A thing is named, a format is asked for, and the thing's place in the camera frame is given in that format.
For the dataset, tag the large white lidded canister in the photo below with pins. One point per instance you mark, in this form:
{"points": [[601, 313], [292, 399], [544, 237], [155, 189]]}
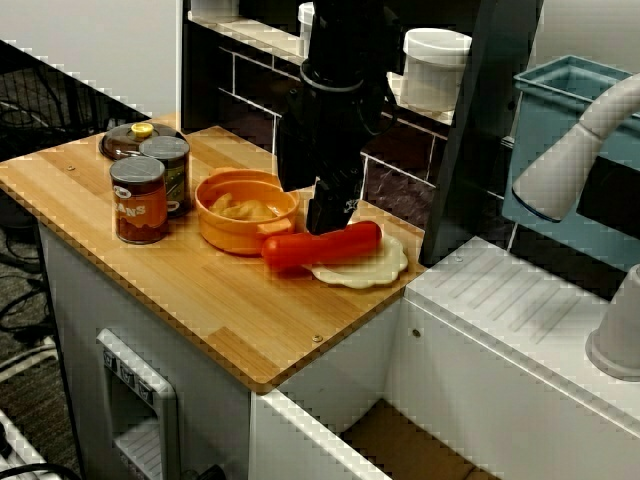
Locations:
{"points": [[430, 70]]}

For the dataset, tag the small white lidded canister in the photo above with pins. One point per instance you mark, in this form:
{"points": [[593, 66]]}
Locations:
{"points": [[305, 30]]}

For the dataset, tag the brown cardboard box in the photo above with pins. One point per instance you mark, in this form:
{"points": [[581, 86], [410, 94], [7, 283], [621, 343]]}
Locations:
{"points": [[415, 445]]}

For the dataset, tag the red orange plastic bowl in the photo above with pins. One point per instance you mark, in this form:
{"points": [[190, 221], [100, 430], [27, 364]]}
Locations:
{"points": [[300, 250]]}

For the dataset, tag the dark grey upright post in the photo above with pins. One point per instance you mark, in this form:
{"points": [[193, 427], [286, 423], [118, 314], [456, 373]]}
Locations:
{"points": [[475, 125]]}

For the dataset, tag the brown lid with yellow knob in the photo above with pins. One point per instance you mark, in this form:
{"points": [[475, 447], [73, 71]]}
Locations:
{"points": [[120, 140]]}

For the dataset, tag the green peas can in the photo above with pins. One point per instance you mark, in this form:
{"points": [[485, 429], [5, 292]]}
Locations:
{"points": [[175, 180]]}

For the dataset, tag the aluminium frame rail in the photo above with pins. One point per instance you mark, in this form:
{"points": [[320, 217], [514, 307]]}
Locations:
{"points": [[15, 450]]}

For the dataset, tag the grey toy faucet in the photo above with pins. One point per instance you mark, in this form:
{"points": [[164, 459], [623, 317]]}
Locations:
{"points": [[550, 185]]}

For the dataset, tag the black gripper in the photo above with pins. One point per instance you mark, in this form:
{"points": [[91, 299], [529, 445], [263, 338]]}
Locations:
{"points": [[325, 130]]}

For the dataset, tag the orange beans can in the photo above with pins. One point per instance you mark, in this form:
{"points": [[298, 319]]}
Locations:
{"points": [[137, 210]]}

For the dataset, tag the teal plastic bin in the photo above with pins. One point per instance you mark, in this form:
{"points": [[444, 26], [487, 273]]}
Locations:
{"points": [[540, 115]]}

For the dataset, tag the cream scalloped toy plate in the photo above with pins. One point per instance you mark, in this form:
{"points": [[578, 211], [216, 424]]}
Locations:
{"points": [[370, 272]]}

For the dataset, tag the orange toy pot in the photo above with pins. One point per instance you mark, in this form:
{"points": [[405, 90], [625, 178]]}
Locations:
{"points": [[225, 235]]}

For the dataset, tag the dark tiled backsplash panel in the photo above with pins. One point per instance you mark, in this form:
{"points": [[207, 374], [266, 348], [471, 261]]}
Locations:
{"points": [[400, 190]]}

